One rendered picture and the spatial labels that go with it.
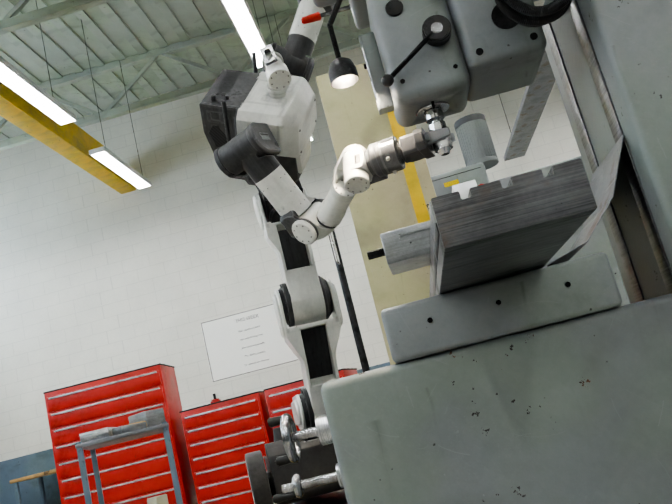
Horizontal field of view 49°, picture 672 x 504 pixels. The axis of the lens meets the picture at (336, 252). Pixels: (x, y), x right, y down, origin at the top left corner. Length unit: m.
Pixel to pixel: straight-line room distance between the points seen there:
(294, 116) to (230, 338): 9.13
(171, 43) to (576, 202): 10.20
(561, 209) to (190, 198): 10.74
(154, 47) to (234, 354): 4.55
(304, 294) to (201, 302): 9.07
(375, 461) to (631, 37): 1.06
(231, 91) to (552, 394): 1.26
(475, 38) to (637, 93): 0.40
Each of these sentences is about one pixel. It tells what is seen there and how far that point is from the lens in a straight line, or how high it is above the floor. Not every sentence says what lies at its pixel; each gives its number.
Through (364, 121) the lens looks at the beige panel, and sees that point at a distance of 3.75.
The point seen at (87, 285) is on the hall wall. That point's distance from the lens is 12.06.
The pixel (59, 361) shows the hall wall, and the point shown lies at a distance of 12.13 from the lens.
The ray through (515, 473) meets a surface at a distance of 1.64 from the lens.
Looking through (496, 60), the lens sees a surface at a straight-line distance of 1.85.
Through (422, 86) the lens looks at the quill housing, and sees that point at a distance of 1.83.
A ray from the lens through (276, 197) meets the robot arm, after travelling 2.08.
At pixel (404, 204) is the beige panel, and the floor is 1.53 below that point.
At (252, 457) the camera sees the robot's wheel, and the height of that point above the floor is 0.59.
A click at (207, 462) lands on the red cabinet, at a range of 6.67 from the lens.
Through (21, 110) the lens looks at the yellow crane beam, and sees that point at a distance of 9.21.
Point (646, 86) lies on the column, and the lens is 1.74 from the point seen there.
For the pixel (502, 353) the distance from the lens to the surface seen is 1.63.
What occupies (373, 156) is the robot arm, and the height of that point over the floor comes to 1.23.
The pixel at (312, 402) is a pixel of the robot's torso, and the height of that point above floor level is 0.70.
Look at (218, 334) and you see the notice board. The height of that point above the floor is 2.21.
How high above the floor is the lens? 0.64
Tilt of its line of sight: 12 degrees up
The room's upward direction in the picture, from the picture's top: 14 degrees counter-clockwise
